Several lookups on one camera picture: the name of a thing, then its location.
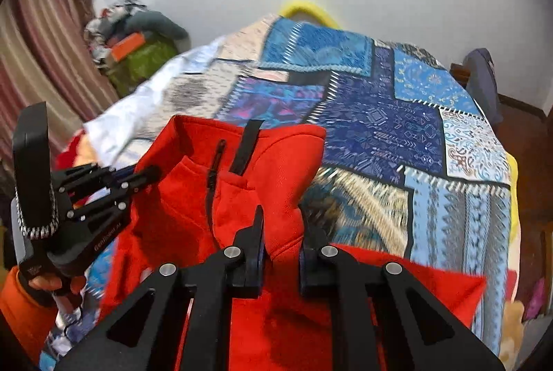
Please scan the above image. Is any purple cloth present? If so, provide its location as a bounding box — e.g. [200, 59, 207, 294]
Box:
[522, 277, 547, 322]

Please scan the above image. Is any blue patchwork blanket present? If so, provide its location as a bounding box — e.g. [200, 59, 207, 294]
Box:
[39, 12, 516, 371]

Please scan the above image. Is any white cloth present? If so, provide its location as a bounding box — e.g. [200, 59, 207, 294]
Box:
[84, 37, 226, 165]

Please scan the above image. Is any yellow curved headboard object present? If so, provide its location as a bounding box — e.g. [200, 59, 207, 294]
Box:
[278, 0, 343, 29]

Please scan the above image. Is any green patterned cloth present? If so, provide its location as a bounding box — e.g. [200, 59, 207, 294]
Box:
[106, 40, 180, 98]

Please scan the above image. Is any red zip jacket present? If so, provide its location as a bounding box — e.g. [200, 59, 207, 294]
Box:
[99, 114, 487, 371]

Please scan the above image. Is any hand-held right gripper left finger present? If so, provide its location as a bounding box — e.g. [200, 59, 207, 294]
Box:
[56, 204, 265, 371]

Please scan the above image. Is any grey hanging cloth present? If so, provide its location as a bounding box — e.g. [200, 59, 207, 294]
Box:
[463, 48, 505, 126]

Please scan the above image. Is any beige plush toy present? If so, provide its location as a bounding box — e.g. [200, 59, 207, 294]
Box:
[501, 301, 527, 357]

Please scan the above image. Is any person's left forearm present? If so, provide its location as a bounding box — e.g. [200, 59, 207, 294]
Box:
[0, 267, 59, 360]

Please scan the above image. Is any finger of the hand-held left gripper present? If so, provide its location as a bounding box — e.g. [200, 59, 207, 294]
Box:
[57, 163, 162, 194]
[68, 188, 133, 225]

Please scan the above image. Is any orange box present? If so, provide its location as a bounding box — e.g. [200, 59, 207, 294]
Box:
[110, 31, 146, 63]

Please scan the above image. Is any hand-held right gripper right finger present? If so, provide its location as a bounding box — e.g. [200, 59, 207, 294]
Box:
[299, 219, 506, 371]

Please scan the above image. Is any pile of clothes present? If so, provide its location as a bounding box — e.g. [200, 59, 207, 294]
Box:
[83, 0, 150, 67]

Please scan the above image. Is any person's left hand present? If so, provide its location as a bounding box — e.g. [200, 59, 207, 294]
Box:
[27, 273, 87, 296]

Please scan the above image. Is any red plush toy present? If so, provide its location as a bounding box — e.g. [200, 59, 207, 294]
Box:
[56, 129, 101, 174]

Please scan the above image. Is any grey long pillow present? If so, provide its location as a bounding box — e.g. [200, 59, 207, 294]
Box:
[125, 10, 190, 46]

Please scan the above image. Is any yellow bed sheet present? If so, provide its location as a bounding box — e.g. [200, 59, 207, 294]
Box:
[506, 152, 521, 245]

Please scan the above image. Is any striped brown curtain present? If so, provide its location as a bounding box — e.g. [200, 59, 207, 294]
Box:
[0, 0, 120, 199]

